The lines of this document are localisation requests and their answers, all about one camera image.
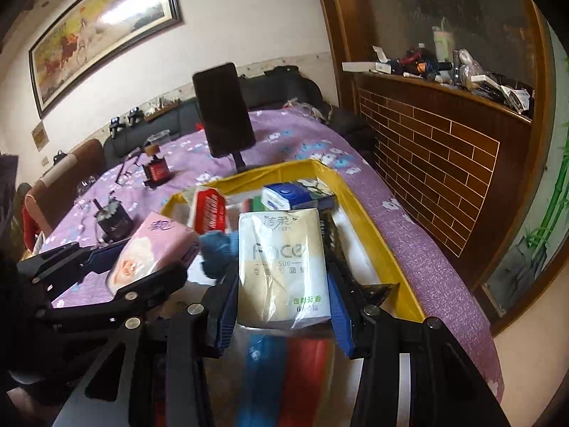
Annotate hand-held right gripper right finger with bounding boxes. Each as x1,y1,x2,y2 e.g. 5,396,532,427
326,264,512,427

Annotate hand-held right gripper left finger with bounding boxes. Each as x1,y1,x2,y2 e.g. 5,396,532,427
51,260,241,427

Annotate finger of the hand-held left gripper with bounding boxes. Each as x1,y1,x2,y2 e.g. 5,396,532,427
33,262,188,334
15,238,132,296

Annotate pink tissue pack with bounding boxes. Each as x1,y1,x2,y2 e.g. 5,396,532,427
107,211,201,299

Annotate blue knitted cloth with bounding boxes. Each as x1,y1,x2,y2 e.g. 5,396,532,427
198,230,241,281

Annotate cream white tissue pack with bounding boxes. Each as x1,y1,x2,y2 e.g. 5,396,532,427
236,208,333,330

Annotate yellow box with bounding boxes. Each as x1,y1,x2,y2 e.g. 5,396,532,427
160,159,425,323

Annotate black cylindrical motor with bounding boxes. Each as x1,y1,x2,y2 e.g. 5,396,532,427
92,190,134,237

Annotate clear plastic bag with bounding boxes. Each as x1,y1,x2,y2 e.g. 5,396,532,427
75,174,96,199

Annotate blue and red cloth bundle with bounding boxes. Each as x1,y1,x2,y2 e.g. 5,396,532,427
233,325,339,427

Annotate purple safety glasses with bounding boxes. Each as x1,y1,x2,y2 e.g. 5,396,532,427
115,130,172,185

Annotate black foil packet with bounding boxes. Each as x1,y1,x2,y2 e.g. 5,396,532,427
318,208,352,285

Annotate brown armchair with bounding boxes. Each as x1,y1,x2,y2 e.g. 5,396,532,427
24,138,106,236

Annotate red and white tissue pack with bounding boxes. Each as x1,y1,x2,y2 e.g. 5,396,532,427
186,186,228,236

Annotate purple floral tablecloth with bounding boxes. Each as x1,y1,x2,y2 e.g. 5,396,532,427
33,106,505,403

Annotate blue and white tissue pack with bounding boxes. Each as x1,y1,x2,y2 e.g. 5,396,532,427
261,178,339,212

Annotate black phone stand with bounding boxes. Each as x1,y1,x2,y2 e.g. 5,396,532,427
229,151,259,174

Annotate wooden tray with ornaments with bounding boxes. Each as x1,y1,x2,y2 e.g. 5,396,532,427
144,98,181,121

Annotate black phone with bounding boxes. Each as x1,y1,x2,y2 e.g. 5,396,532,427
192,62,257,159

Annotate bamboo print panel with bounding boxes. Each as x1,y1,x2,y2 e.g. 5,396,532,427
482,31,569,334

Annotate large framed horse painting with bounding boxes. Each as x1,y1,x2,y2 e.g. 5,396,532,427
27,0,184,120

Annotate black leather sofa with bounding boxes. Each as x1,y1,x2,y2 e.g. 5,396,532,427
103,69,374,161

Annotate clutter of small items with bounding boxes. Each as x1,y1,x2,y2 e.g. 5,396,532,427
342,18,534,121

